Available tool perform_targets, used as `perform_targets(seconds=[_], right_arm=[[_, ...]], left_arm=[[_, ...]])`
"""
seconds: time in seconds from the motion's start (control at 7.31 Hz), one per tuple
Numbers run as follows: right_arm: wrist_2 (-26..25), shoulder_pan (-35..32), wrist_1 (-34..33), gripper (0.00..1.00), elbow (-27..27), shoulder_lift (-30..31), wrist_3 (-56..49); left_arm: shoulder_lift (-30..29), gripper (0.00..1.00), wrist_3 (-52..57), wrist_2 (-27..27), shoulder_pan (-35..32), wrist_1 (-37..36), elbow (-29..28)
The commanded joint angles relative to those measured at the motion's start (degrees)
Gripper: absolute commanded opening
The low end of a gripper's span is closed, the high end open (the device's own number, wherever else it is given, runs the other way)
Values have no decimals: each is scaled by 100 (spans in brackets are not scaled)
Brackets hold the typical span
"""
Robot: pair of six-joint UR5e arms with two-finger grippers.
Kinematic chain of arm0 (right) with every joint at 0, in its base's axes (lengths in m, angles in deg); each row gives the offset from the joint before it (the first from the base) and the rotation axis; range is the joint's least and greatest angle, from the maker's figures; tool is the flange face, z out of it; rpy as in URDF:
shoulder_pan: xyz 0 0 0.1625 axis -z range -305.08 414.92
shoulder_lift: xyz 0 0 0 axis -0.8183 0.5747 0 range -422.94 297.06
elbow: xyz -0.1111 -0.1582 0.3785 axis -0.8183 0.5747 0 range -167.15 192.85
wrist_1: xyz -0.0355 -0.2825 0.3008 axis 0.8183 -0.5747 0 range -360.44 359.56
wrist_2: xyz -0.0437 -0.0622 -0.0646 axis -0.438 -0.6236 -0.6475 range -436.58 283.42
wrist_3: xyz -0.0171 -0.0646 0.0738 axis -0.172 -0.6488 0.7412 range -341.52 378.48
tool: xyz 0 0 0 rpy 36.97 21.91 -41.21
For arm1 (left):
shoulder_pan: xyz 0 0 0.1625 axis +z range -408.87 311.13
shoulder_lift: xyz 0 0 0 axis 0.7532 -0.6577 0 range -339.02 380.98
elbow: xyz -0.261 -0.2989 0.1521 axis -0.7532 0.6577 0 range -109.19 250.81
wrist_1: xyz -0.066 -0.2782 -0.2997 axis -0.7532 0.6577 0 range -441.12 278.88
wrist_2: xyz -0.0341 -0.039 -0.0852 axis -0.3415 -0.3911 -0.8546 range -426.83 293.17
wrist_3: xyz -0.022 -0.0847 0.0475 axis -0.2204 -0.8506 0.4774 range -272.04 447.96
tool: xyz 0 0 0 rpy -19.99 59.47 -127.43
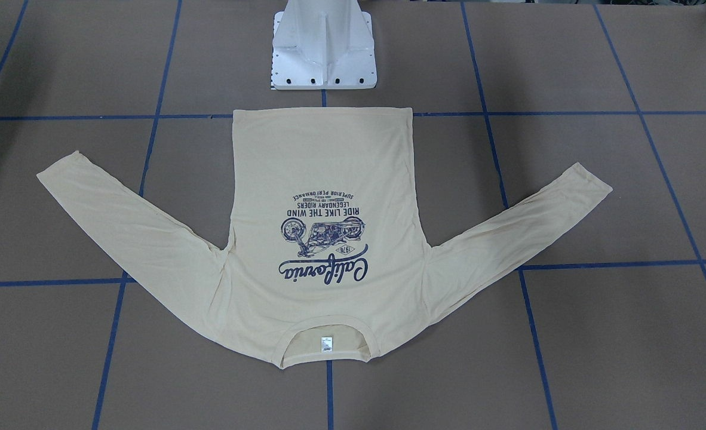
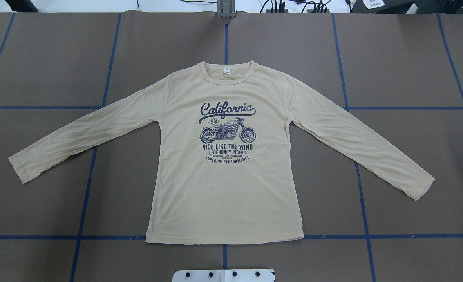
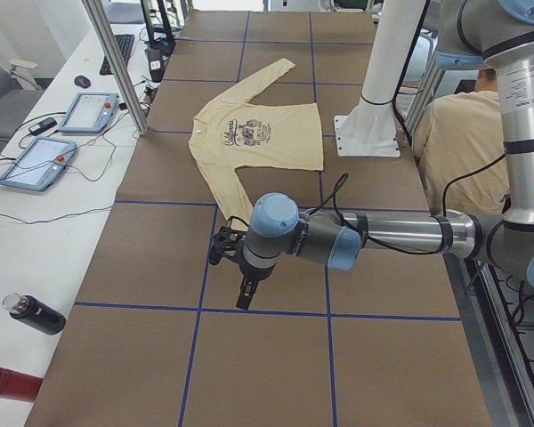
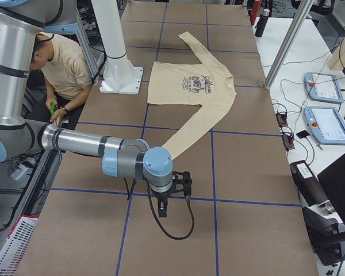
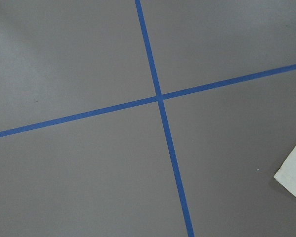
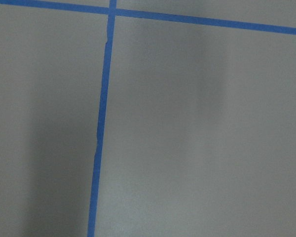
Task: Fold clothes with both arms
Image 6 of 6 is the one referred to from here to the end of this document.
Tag blue tape grid lines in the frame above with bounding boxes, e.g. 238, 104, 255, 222
0, 0, 296, 237

